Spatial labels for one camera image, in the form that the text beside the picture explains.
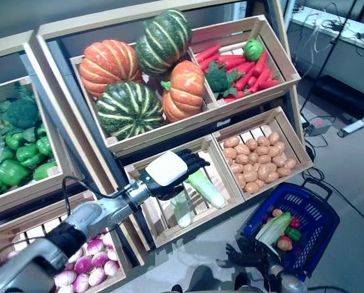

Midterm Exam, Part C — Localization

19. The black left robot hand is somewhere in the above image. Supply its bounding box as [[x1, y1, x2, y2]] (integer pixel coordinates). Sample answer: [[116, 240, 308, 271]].
[[139, 148, 212, 201]]

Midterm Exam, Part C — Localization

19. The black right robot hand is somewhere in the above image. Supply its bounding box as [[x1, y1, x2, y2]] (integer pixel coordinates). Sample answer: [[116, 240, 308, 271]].
[[216, 234, 282, 275]]

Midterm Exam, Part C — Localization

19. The blue plastic shopping basket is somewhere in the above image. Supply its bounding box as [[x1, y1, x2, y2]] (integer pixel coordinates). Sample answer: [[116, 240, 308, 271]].
[[242, 182, 341, 281]]

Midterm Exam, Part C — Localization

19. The napa cabbage with green leaves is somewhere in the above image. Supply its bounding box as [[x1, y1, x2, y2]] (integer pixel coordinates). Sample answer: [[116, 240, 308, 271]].
[[255, 211, 293, 247]]

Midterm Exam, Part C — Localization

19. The wide wooden crate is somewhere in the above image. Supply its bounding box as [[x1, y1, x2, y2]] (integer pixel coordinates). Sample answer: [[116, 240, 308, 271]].
[[68, 45, 221, 155]]

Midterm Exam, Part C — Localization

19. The small green bell pepper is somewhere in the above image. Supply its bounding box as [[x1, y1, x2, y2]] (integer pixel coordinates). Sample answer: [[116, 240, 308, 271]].
[[285, 226, 303, 242]]

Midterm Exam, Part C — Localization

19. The white green napa cabbage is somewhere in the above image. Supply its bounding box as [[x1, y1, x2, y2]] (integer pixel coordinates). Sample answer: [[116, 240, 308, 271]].
[[170, 191, 192, 229], [184, 170, 227, 209]]

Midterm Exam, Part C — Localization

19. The dark robot body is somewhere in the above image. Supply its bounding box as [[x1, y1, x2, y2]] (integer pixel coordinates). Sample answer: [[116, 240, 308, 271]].
[[170, 264, 264, 293]]

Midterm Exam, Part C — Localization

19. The green striped pumpkin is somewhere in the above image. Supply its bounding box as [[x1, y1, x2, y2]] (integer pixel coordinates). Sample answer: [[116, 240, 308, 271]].
[[134, 9, 193, 78], [95, 81, 165, 142]]

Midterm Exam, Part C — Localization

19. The small orange pumpkin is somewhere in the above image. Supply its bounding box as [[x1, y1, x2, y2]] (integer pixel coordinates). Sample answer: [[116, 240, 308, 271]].
[[160, 60, 206, 123]]

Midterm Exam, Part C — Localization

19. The red carrot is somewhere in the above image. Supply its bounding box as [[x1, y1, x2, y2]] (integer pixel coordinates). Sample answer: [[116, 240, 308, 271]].
[[194, 45, 222, 62], [227, 61, 255, 76], [254, 68, 275, 90], [259, 79, 281, 91], [233, 68, 257, 92], [198, 54, 221, 71], [222, 89, 247, 104], [252, 51, 269, 78], [218, 54, 247, 70]]

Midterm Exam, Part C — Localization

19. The large wooden display shelf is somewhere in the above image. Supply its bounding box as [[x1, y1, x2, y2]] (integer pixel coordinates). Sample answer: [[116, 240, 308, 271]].
[[36, 0, 305, 267]]

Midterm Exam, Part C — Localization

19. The large orange pumpkin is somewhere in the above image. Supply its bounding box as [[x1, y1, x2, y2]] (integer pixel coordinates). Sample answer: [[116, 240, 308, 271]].
[[78, 39, 144, 99]]

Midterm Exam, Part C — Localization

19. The grey box with red button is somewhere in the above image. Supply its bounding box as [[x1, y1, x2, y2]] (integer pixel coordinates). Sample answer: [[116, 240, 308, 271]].
[[304, 117, 333, 137]]

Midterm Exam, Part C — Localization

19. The round green cabbage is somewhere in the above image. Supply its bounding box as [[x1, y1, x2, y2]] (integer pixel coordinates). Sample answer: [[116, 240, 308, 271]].
[[243, 38, 266, 62]]

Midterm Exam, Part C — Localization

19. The large dark green broccoli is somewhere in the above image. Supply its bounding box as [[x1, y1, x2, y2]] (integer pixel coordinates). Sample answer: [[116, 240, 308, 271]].
[[5, 98, 40, 129]]

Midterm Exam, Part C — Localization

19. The white table leg with caster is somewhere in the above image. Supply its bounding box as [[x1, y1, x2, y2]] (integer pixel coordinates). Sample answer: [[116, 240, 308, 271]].
[[337, 117, 364, 139]]

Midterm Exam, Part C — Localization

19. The black stand with base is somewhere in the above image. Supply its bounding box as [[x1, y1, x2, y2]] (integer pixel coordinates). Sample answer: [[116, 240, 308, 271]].
[[317, 0, 364, 117]]

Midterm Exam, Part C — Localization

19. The white table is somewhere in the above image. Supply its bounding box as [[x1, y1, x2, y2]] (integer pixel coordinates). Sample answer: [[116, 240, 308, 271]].
[[286, 5, 364, 92]]

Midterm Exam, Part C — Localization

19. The black basket handle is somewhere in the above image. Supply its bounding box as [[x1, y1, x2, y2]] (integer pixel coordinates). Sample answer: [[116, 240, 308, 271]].
[[300, 176, 333, 200]]

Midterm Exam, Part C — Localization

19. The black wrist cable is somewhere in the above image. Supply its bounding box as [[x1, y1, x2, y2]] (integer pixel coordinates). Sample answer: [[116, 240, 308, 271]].
[[62, 175, 131, 216]]

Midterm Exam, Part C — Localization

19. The black floor cable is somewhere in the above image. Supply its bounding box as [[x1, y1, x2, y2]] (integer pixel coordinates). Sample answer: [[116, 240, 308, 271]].
[[300, 170, 364, 234]]

